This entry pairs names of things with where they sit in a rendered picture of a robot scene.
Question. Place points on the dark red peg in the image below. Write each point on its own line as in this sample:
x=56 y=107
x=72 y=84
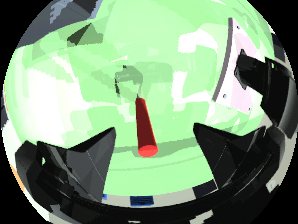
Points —
x=146 y=143

